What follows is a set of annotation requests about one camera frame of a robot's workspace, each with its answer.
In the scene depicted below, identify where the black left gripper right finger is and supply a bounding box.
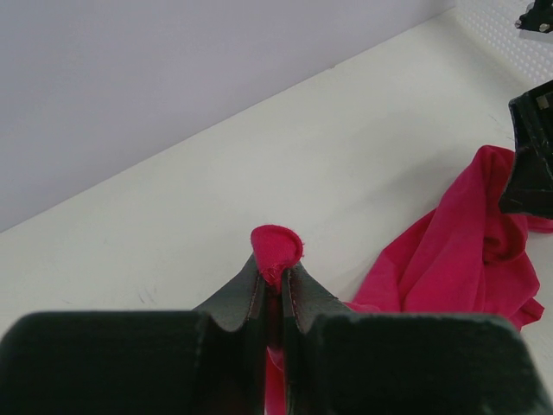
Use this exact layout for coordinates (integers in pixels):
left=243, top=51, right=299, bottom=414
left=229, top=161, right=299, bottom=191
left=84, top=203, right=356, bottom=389
left=282, top=265, right=552, bottom=415

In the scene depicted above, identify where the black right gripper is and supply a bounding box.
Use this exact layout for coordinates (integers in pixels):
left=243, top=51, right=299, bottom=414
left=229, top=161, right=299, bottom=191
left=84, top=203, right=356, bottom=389
left=516, top=0, right=553, bottom=33

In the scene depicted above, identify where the white perforated plastic basket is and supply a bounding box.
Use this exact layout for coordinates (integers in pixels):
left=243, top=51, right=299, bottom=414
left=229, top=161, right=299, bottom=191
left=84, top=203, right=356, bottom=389
left=455, top=0, right=552, bottom=85

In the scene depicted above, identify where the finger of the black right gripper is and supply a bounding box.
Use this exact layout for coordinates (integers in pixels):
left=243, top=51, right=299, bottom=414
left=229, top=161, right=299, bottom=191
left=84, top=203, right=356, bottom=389
left=499, top=81, right=552, bottom=216

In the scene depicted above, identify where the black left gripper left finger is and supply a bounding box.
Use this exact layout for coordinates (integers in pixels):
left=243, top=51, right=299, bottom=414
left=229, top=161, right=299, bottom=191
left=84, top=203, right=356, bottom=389
left=1, top=259, right=266, bottom=414

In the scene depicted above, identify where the pink t shirt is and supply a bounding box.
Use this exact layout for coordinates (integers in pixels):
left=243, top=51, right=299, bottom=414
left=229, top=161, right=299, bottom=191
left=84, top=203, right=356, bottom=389
left=251, top=145, right=552, bottom=414

